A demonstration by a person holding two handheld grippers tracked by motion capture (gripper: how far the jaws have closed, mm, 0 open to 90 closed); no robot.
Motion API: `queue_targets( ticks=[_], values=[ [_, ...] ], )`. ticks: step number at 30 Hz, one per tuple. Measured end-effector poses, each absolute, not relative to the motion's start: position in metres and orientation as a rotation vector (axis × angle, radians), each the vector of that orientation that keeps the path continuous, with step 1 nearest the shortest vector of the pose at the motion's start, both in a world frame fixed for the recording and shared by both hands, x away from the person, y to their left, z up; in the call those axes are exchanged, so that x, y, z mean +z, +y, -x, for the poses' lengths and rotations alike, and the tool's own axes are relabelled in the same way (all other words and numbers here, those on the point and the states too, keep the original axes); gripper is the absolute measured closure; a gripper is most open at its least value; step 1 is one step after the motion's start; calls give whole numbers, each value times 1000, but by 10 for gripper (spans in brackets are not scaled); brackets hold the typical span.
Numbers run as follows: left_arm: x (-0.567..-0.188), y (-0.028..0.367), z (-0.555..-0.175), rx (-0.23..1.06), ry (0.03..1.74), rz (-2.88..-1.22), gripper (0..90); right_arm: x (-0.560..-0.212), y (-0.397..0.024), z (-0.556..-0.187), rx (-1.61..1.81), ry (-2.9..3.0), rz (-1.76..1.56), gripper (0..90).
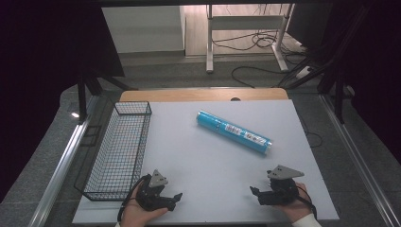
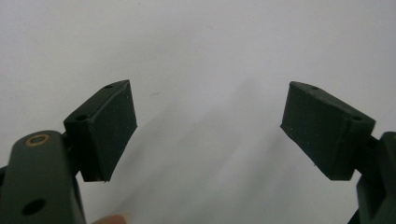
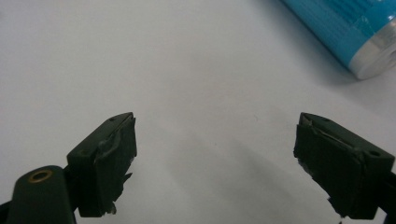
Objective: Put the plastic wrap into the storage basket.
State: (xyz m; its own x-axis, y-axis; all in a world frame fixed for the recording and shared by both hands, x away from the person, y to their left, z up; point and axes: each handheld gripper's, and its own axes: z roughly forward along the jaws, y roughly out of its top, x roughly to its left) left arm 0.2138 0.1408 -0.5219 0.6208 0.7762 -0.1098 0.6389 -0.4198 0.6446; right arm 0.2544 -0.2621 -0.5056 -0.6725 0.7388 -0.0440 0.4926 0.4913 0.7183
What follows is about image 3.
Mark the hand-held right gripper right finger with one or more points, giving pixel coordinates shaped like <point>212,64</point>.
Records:
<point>342,174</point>

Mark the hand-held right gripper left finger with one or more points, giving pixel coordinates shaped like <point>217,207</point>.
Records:
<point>106,168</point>

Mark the blue cylindrical can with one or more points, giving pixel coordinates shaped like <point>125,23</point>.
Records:
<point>348,28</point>

